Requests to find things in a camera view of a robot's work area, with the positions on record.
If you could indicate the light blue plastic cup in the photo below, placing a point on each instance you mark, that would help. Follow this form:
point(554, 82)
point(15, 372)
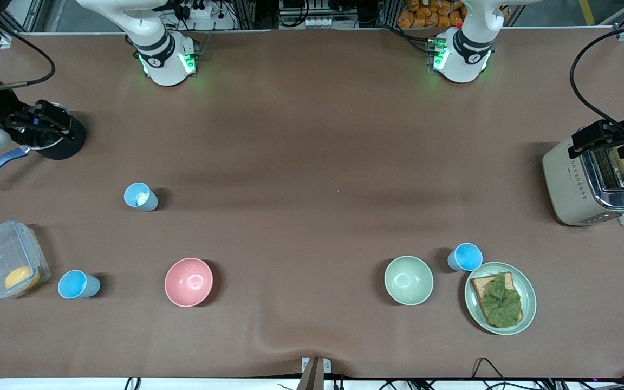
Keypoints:
point(465, 257)
point(76, 284)
point(140, 196)

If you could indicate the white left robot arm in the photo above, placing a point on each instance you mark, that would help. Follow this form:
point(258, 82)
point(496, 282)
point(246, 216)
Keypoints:
point(466, 51)

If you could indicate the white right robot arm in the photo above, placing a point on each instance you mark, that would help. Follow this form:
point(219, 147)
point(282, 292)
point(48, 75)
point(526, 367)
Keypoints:
point(163, 54)

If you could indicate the cream and chrome toaster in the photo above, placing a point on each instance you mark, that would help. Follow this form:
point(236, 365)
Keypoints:
point(566, 184)

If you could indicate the clear plastic food container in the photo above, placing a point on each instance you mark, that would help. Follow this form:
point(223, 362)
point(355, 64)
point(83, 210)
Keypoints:
point(3, 254)

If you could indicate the yellow round food item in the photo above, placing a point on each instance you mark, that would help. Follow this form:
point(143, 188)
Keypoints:
point(21, 278)

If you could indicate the pale green plate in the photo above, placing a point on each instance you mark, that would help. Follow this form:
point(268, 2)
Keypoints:
point(528, 295)

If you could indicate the green lettuce leaf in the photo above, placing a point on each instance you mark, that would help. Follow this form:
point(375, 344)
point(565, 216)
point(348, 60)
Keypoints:
point(501, 300)

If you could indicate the bread slice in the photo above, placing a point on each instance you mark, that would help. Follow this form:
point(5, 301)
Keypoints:
point(480, 284)

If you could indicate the white power strip with plugs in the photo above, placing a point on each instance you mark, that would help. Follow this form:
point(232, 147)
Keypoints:
point(198, 10)

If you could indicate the pink bowl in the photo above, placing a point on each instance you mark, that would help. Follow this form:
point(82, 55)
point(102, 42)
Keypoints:
point(188, 281)

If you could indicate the bag of orange buns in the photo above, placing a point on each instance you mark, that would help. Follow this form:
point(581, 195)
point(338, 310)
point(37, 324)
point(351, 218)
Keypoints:
point(428, 13)

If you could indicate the pale green bowl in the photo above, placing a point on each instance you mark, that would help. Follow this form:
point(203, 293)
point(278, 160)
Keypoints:
point(408, 280)

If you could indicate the brown table cloth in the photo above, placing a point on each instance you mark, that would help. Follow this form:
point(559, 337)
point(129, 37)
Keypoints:
point(312, 238)

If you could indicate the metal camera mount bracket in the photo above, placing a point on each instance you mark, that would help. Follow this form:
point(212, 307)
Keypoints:
point(314, 371)

